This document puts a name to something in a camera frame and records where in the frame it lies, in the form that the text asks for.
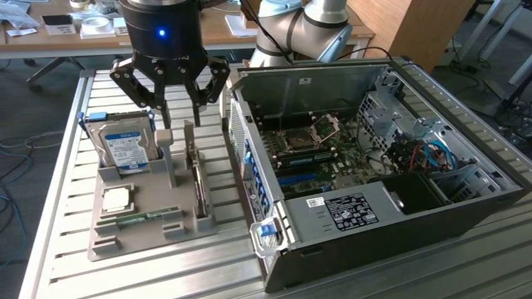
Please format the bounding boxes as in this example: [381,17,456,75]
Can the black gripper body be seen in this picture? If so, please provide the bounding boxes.
[118,0,208,85]

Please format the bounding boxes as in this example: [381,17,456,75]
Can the Nvidia graphics card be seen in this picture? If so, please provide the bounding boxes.
[184,120,208,221]

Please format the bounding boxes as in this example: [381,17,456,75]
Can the small white box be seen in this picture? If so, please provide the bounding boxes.
[112,17,130,37]

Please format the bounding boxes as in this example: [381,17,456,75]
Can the flat white box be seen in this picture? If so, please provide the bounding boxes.
[78,26,117,40]

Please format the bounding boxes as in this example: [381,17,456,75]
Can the white tape roll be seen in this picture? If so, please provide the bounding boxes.
[81,17,113,33]

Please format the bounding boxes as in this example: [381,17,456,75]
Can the white paper stack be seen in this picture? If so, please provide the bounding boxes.
[224,14,261,39]

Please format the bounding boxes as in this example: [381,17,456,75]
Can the hard disk with blue label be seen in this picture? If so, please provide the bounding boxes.
[77,105,157,175]

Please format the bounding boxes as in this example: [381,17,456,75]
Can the white box with black top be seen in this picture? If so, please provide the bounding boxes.
[41,14,78,36]

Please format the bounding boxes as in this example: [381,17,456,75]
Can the wooden desk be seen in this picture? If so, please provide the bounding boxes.
[0,0,374,60]

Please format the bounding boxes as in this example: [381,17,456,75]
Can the CPU socket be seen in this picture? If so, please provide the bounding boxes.
[281,130,321,154]

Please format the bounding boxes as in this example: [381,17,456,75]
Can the white paper card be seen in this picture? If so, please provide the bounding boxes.
[5,27,38,37]

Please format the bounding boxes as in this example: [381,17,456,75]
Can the silver socket cover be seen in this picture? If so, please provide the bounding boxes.
[309,113,345,148]

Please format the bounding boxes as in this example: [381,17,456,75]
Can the clear plastic bag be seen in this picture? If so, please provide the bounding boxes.
[0,0,41,29]

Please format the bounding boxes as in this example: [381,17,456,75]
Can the blue expansion slot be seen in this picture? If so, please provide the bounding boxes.
[277,172,325,187]

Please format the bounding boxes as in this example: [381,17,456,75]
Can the silver CPU chip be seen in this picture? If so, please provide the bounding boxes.
[101,187,133,214]

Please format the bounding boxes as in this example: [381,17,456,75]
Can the green Dell motherboard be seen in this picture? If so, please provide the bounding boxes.
[257,113,396,197]

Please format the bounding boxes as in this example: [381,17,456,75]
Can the perforated silver disk bay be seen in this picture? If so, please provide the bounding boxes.
[356,89,420,150]

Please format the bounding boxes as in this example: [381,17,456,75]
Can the green loose RAM stick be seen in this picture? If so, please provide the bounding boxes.
[96,207,180,224]

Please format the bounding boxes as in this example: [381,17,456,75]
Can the grey parts rack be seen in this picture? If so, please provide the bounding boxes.
[85,149,220,262]

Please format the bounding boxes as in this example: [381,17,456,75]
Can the silver chipset heatsink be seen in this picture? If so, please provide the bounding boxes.
[334,177,362,191]

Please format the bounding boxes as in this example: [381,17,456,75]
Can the silver power supply unit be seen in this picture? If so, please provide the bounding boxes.
[281,181,406,244]

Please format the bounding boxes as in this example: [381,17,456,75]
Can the wooden cabinet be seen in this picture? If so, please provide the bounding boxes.
[346,0,477,73]

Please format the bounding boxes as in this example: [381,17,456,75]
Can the black open PC case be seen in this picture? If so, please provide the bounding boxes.
[218,55,532,293]

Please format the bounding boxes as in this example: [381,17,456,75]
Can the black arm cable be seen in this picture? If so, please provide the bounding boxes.
[240,0,294,63]

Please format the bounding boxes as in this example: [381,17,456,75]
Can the beige T-shaped post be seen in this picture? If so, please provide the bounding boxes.
[153,128,180,188]

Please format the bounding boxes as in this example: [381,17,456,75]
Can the white floor cable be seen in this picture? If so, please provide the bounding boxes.
[0,130,65,150]

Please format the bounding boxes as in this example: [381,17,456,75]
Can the blue floor cable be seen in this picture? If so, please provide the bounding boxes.
[0,154,30,267]

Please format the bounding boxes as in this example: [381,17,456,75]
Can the blue wire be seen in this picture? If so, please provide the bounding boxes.
[418,140,458,171]

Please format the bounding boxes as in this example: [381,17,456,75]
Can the silver disk bay frame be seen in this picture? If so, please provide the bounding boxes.
[426,161,506,204]

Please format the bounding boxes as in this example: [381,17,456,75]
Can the white table frame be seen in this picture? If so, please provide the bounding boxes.
[452,0,532,85]

